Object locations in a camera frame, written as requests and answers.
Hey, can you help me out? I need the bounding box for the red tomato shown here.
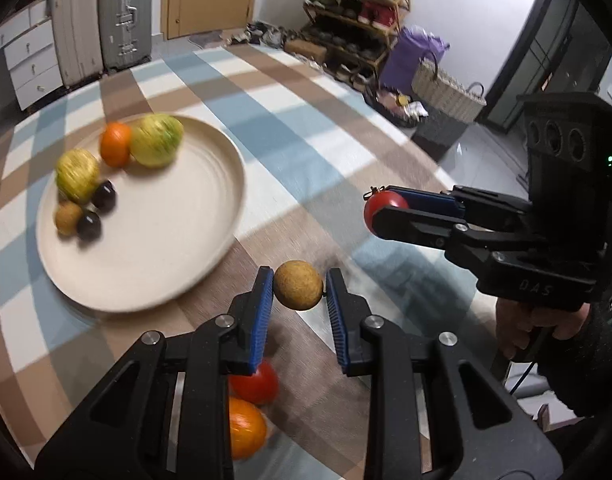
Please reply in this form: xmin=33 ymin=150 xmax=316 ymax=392
xmin=362 ymin=185 xmax=412 ymax=235
xmin=229 ymin=360 xmax=279 ymax=405

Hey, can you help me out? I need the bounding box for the checkered tablecloth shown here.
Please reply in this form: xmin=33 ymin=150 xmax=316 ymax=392
xmin=0 ymin=46 xmax=496 ymax=460

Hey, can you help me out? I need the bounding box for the purple bag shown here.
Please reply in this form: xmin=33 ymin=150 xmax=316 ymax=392
xmin=380 ymin=25 xmax=450 ymax=93

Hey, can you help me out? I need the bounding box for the white drawer desk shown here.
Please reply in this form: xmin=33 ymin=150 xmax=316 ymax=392
xmin=0 ymin=0 xmax=64 ymax=110

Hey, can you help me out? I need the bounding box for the silver suitcase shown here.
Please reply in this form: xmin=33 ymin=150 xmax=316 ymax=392
xmin=98 ymin=0 xmax=152 ymax=73

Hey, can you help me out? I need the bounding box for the orange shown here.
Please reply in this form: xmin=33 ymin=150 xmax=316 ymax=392
xmin=229 ymin=396 xmax=268 ymax=460
xmin=99 ymin=122 xmax=131 ymax=168

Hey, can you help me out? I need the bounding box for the dark plum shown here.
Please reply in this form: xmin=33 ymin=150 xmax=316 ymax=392
xmin=76 ymin=210 xmax=102 ymax=243
xmin=91 ymin=180 xmax=116 ymax=214

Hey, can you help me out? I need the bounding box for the brown longan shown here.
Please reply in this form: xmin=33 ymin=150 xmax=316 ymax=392
xmin=274 ymin=260 xmax=323 ymax=311
xmin=54 ymin=200 xmax=84 ymax=237

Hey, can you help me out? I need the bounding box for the large cream plate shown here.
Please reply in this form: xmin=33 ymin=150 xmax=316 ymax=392
xmin=36 ymin=116 xmax=246 ymax=313

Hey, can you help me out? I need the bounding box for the beige suitcase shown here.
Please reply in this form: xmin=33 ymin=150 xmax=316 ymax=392
xmin=49 ymin=0 xmax=104 ymax=88

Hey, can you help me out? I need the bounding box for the wooden shoe rack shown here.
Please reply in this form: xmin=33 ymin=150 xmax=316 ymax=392
xmin=300 ymin=0 xmax=411 ymax=92

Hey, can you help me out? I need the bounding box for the green-yellow citrus fruit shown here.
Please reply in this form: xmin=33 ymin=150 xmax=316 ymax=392
xmin=129 ymin=114 xmax=184 ymax=168

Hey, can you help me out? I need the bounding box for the woven basket bag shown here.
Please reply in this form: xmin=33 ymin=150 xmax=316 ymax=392
xmin=411 ymin=50 xmax=486 ymax=122

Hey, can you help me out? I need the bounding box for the right hand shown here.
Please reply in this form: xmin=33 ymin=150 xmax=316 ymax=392
xmin=496 ymin=298 xmax=590 ymax=360

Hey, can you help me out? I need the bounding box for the yellow wrinkled citrus fruit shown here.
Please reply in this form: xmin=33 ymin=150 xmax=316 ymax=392
xmin=56 ymin=148 xmax=100 ymax=205

